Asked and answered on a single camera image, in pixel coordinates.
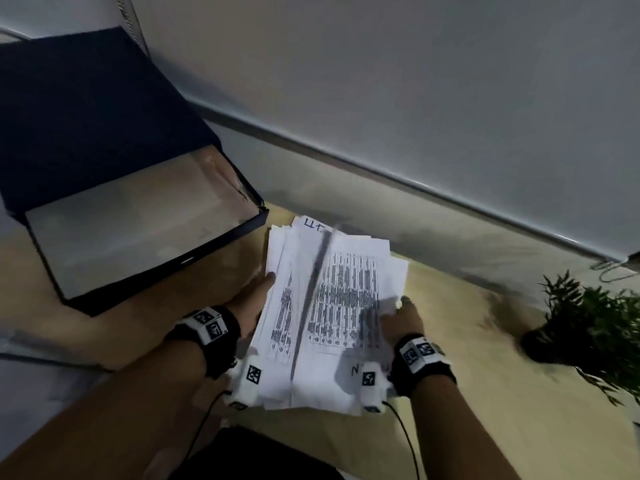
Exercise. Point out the person's right forearm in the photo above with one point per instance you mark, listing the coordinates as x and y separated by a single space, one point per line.
460 434

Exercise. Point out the person's right hand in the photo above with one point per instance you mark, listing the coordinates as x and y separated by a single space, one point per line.
404 324

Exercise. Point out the person's black shorts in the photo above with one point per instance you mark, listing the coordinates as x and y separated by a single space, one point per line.
255 457

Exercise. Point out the grey metal partition rail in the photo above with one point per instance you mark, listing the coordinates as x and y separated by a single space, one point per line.
400 182

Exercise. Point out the person's left forearm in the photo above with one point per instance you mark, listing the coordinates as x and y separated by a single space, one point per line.
115 419

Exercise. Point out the person's left thumb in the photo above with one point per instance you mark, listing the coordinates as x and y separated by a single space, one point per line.
264 283

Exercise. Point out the open dark blue document box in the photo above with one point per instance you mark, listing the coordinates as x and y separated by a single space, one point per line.
105 144

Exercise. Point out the black wristband with marker cube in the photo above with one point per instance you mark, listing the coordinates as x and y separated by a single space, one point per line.
210 334
422 362

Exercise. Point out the stack of printed paper sheets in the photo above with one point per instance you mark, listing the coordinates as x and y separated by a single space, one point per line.
330 304

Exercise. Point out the white wrist camera with tag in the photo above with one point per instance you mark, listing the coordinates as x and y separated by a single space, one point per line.
372 387
247 387

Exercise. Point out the person's left hand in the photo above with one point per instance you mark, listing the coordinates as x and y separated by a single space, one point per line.
250 309

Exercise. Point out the green plant in black pot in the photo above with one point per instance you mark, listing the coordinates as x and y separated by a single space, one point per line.
595 324

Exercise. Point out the person's right fingers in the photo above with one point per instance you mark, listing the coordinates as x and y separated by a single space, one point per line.
406 304

